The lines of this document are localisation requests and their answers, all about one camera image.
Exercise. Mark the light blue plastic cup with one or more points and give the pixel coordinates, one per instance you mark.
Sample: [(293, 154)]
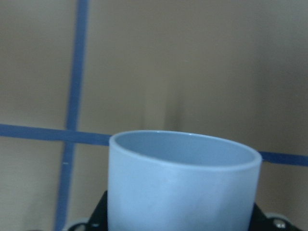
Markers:
[(175, 181)]

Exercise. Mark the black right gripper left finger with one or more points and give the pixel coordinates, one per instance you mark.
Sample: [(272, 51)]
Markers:
[(98, 220)]

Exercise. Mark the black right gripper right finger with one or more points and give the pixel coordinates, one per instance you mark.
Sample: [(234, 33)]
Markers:
[(261, 222)]

